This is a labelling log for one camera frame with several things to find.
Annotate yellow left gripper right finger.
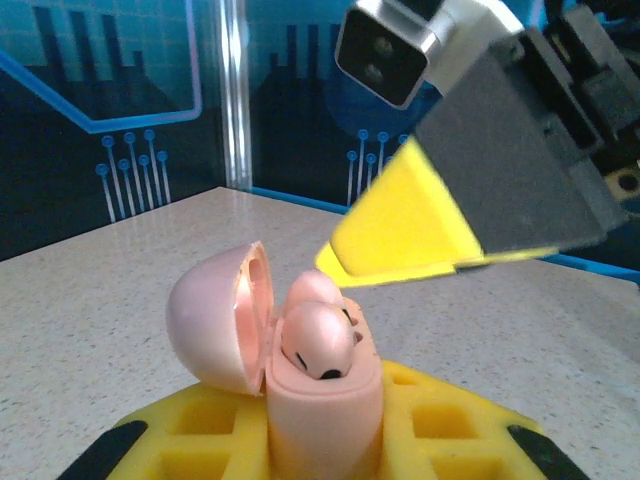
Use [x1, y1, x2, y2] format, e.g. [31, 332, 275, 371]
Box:
[379, 359, 594, 480]

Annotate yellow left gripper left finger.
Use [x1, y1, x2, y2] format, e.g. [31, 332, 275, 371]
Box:
[57, 382, 274, 480]

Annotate pink wireless earbud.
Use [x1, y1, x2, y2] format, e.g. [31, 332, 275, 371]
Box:
[279, 301, 364, 381]
[283, 268, 361, 326]

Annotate pink earbud charging case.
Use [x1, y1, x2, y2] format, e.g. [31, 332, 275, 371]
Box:
[164, 240, 386, 480]

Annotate blue circuit print panel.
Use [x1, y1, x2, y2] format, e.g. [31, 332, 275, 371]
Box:
[247, 0, 640, 274]
[0, 0, 229, 262]

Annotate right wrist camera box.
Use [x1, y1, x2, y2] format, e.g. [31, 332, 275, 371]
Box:
[333, 0, 524, 110]

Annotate aluminium frame post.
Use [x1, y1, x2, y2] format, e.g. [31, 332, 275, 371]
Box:
[219, 0, 254, 190]

